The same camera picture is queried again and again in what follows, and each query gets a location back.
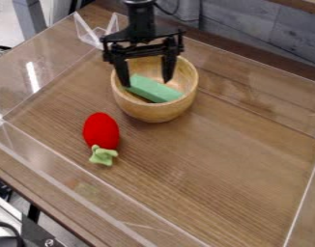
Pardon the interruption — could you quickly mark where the black cable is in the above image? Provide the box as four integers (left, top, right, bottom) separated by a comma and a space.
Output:
0, 220, 26, 247

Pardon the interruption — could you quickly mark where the light brown wooden bowl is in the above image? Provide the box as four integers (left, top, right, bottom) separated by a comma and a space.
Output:
110, 56, 199, 123

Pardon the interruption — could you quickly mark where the green rectangular block stick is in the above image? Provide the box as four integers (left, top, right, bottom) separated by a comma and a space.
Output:
125, 74, 184, 103

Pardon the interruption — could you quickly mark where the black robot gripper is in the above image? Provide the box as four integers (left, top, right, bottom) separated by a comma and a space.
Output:
100, 28, 185, 88

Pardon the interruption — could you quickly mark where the black table clamp mount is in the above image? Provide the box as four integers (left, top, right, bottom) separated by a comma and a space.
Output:
20, 215, 66, 247

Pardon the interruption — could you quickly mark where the clear acrylic enclosure wall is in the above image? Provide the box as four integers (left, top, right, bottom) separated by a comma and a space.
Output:
0, 9, 315, 247

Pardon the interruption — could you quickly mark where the grey cabinet leg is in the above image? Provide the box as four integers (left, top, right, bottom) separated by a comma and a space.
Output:
12, 0, 49, 40

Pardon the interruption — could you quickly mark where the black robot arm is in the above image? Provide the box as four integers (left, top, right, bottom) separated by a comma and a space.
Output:
100, 0, 185, 87

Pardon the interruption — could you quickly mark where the red plush strawberry toy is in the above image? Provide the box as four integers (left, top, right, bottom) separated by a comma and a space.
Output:
83, 112, 121, 166

